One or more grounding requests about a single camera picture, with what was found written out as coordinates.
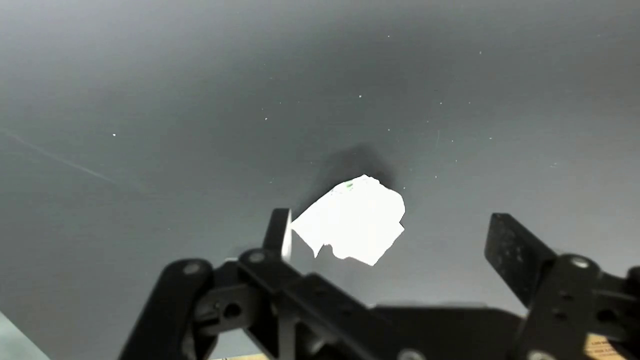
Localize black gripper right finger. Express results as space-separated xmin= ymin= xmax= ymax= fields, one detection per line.
xmin=483 ymin=212 xmax=640 ymax=360

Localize white patterned cloth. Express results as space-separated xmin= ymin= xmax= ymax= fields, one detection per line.
xmin=290 ymin=173 xmax=407 ymax=267

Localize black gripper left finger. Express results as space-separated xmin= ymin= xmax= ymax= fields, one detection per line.
xmin=118 ymin=205 xmax=376 ymax=360

